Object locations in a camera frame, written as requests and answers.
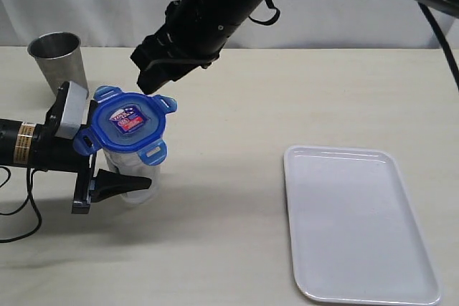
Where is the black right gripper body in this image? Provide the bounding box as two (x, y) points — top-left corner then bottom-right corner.
(143, 0), (298, 67)

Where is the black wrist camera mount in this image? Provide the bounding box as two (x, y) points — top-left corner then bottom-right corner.
(44, 81), (88, 140)

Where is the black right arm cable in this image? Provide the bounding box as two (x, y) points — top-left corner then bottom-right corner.
(247, 0), (459, 92)

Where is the steel cup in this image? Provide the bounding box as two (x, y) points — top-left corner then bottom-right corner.
(27, 32), (89, 95)

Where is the clear plastic tall container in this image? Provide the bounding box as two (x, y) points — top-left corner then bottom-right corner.
(103, 146), (164, 206)

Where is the white plastic tray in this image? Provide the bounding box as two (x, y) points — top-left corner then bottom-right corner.
(283, 145), (442, 305)

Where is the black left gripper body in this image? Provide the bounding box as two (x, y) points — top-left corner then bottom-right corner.
(32, 100), (96, 214)

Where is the blue container lid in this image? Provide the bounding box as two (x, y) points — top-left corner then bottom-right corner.
(73, 86), (177, 166)

